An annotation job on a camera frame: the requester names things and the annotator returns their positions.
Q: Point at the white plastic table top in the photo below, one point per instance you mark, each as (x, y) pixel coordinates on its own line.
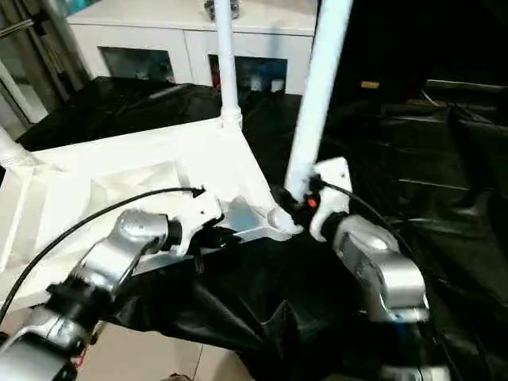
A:
(119, 166)

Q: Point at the white plastic table leg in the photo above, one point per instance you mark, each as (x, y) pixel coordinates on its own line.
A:
(228, 59)
(8, 151)
(321, 79)

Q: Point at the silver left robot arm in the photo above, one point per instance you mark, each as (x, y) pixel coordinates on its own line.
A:
(119, 246)

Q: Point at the black plastic mat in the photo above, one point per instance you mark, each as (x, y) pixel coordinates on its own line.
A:
(278, 297)

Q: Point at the small tan label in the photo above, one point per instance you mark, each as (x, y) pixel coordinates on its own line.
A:
(370, 84)

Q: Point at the dark robot foot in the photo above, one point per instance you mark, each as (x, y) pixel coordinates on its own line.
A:
(174, 377)

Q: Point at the dark horizontal bar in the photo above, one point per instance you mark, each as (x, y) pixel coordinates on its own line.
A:
(464, 85)

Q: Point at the black fabric backdrop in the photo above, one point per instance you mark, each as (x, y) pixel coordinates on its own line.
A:
(416, 35)

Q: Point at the black bundle in clear bag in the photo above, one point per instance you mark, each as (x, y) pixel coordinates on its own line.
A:
(209, 7)

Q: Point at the white glass-door cabinet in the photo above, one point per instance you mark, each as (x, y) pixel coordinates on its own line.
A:
(158, 35)

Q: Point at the grey metal tripod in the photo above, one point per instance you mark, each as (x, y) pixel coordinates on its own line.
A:
(51, 47)

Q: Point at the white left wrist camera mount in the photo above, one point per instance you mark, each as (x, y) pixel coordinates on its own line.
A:
(198, 210)

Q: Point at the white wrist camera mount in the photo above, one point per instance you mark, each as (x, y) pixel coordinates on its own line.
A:
(337, 170)
(198, 210)

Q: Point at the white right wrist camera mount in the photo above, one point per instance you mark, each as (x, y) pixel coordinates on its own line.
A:
(337, 170)

